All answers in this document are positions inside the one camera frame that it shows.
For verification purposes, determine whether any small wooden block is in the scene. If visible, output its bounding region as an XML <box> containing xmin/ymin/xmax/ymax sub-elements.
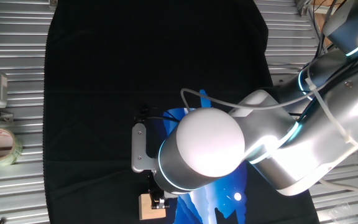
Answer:
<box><xmin>138</xmin><ymin>193</ymin><xmax>167</xmax><ymax>221</ymax></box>

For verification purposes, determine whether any clear plastic bag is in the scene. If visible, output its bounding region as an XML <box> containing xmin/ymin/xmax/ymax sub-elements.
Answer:
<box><xmin>328</xmin><ymin>202</ymin><xmax>358</xmax><ymax>224</ymax></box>

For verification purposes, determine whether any black cloth with blue print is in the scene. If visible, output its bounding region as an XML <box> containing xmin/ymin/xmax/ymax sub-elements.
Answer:
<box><xmin>43</xmin><ymin>0</ymin><xmax>320</xmax><ymax>224</ymax></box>

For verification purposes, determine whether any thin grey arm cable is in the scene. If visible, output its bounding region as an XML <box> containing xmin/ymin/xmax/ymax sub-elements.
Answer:
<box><xmin>180</xmin><ymin>49</ymin><xmax>358</xmax><ymax>112</ymax></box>

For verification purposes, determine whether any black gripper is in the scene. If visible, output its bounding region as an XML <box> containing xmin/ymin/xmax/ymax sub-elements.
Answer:
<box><xmin>147</xmin><ymin>173</ymin><xmax>171</xmax><ymax>210</ymax></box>

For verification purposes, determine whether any black camera cable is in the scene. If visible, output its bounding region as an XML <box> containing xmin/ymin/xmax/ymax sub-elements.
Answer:
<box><xmin>134</xmin><ymin>104</ymin><xmax>181</xmax><ymax>124</ymax></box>

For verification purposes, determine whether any thick grey base cable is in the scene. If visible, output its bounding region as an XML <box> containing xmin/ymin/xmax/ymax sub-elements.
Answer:
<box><xmin>318</xmin><ymin>179</ymin><xmax>358</xmax><ymax>203</ymax></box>

